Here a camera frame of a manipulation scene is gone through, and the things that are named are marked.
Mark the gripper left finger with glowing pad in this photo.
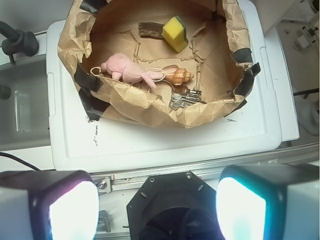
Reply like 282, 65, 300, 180
0, 170, 100, 240

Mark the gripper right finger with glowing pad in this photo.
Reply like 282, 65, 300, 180
216, 164, 320, 240

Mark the yellow sponge with green scourer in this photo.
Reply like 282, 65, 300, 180
161, 15, 189, 53

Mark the white plastic bin lid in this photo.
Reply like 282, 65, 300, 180
46, 0, 283, 173

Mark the clear plastic container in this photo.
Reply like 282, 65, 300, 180
0, 55, 51, 151

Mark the silver key bunch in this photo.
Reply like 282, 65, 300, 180
169, 85, 206, 110

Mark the pink plush toy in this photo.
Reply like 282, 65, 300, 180
100, 53, 164, 89

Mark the orange striped conch shell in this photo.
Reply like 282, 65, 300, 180
161, 64, 195, 86

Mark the black clamp knob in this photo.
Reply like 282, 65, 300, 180
0, 21, 39, 57

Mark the crumpled brown paper bag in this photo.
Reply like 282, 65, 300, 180
57, 0, 260, 129

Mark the dark brown bark piece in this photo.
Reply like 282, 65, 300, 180
138, 22, 164, 39

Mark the black cable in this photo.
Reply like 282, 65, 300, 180
0, 151, 41, 172

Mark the black octagonal mount plate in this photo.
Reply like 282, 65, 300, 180
126, 171, 224, 240

